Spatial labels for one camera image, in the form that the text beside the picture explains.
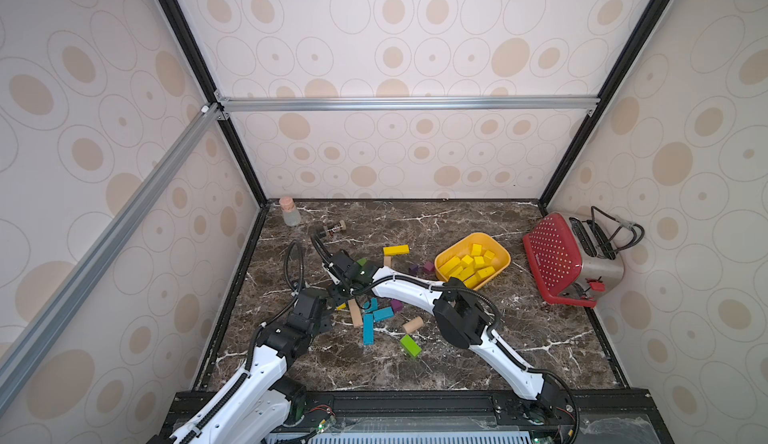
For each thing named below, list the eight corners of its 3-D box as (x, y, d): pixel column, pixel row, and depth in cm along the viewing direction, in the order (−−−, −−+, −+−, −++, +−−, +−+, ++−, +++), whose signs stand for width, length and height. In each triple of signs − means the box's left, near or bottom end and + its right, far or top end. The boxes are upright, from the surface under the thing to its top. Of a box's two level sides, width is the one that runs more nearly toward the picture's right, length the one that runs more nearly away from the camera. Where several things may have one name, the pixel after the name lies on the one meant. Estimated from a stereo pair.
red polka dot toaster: (542, 305, 94) (569, 275, 80) (520, 244, 110) (540, 210, 96) (598, 305, 94) (635, 275, 80) (569, 244, 110) (595, 210, 96)
